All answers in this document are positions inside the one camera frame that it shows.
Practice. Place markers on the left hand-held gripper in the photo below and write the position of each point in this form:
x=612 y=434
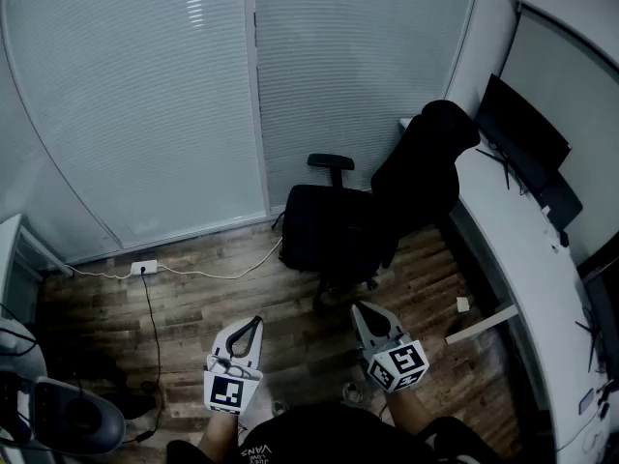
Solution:
x=225 y=394

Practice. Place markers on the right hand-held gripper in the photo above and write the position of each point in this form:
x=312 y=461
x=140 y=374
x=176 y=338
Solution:
x=401 y=365

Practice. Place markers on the black backpack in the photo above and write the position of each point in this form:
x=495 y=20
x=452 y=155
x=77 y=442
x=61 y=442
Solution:
x=329 y=225

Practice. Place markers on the person's left forearm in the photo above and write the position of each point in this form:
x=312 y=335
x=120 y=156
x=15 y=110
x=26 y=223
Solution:
x=217 y=433

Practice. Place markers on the person's right forearm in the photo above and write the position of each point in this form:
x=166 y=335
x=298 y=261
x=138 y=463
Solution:
x=411 y=411

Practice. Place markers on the person's right shoe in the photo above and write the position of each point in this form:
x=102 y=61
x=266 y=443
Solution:
x=353 y=392

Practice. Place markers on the person's shoe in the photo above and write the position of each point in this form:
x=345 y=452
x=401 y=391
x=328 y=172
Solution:
x=353 y=392
x=280 y=406

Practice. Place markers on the person's left shoe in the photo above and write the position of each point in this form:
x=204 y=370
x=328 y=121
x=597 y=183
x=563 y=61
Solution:
x=280 y=406

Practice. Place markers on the small white box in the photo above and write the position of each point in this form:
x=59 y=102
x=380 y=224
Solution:
x=463 y=304

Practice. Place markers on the person's black shirt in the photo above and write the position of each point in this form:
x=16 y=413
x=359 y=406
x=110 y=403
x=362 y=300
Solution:
x=329 y=433

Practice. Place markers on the white power strip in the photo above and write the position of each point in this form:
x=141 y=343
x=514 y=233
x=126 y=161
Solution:
x=144 y=268

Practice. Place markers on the black mesh office chair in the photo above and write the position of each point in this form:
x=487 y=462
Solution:
x=416 y=177

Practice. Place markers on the white curved desk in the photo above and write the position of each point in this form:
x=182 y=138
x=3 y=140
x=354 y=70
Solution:
x=522 y=240

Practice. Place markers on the black computer mouse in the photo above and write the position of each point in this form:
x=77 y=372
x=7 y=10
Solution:
x=564 y=238

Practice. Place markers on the black computer monitor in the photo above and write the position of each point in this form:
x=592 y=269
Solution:
x=604 y=307
x=517 y=133

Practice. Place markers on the white window blind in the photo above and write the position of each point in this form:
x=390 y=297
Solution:
x=135 y=114
x=358 y=66

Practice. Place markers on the small white table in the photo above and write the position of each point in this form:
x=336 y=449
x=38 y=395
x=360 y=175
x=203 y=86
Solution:
x=9 y=240

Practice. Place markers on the white window frame post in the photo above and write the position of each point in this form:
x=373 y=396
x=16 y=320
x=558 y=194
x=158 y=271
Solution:
x=256 y=114

